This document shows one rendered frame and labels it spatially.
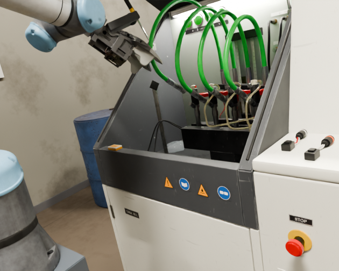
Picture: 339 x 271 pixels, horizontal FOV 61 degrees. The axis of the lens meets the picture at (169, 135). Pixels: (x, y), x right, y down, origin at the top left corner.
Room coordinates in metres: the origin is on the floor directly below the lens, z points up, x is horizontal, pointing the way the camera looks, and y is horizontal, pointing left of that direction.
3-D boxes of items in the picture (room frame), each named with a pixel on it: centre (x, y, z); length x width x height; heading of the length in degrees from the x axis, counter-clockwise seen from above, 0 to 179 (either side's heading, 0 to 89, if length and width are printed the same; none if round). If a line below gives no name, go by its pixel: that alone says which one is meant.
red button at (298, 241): (0.54, -0.23, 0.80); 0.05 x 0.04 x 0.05; 44
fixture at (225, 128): (0.97, -0.20, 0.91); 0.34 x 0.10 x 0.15; 44
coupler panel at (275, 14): (1.07, -0.47, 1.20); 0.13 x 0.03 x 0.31; 44
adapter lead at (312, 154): (0.60, -0.33, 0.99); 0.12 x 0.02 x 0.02; 131
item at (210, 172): (0.89, 0.05, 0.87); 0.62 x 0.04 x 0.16; 44
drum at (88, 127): (2.75, 0.59, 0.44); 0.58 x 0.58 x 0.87
